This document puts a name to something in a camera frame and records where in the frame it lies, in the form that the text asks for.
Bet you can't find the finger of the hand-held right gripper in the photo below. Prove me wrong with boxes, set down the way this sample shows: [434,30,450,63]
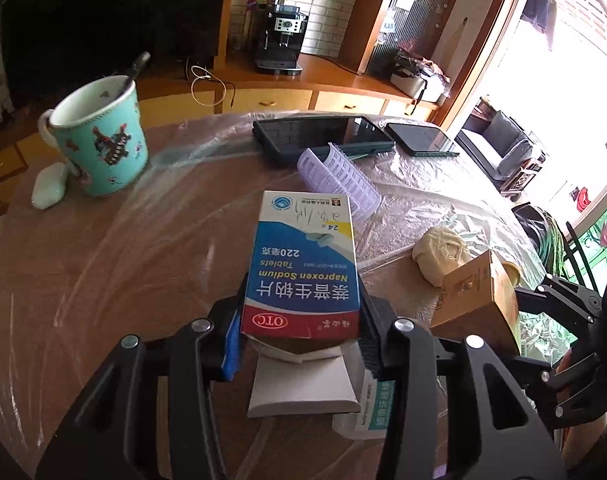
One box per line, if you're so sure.
[516,351,607,432]
[515,274,605,322]

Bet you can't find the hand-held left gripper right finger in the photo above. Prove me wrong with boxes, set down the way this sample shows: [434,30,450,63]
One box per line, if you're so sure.
[356,285,569,480]

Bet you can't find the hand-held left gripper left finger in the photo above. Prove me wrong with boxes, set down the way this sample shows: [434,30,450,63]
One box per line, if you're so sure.
[36,272,249,480]

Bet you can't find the brown cardboard box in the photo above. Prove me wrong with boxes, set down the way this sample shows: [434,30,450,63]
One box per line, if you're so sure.
[430,250,523,357]

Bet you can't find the blue and white medicine box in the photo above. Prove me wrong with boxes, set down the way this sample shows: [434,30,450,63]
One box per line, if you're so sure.
[240,191,365,418]

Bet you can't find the beige paper ball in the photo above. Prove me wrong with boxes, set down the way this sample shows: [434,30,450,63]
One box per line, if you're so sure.
[412,226,474,288]

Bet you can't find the white packet with green label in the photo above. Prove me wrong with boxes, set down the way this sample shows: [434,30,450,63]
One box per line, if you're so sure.
[332,355,400,442]

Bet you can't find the grey sofa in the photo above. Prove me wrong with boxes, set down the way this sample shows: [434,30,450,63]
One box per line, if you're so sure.
[456,110,535,187]

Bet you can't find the dark green smartphone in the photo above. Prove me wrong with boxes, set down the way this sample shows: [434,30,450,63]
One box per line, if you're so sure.
[385,122,461,157]

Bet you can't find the large dark tablet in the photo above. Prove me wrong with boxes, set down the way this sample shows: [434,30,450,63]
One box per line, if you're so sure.
[252,115,396,167]

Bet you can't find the teal patterned mug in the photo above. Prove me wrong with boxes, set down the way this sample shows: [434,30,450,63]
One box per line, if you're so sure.
[37,76,149,199]

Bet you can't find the white earbuds case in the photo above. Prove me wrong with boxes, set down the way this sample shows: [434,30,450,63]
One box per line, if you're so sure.
[32,162,70,210]

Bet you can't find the white basket with bag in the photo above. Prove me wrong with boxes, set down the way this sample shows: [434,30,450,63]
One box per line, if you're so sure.
[389,47,452,104]

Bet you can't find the hanging dark clothes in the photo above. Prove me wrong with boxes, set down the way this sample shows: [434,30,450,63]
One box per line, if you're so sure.
[521,0,559,52]

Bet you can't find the metal spoon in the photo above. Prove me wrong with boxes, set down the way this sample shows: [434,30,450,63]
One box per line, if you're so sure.
[114,51,152,97]

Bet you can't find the black coffee machine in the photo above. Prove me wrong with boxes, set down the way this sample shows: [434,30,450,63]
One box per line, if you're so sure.
[253,2,310,77]

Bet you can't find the black television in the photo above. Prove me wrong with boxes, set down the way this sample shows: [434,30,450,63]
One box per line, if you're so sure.
[0,0,232,107]

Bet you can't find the dark bag with green hose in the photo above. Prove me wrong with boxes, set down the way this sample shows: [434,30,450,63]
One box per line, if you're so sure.
[512,202,570,282]

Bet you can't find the white cable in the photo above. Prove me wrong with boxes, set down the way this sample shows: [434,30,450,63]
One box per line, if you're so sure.
[190,64,237,114]

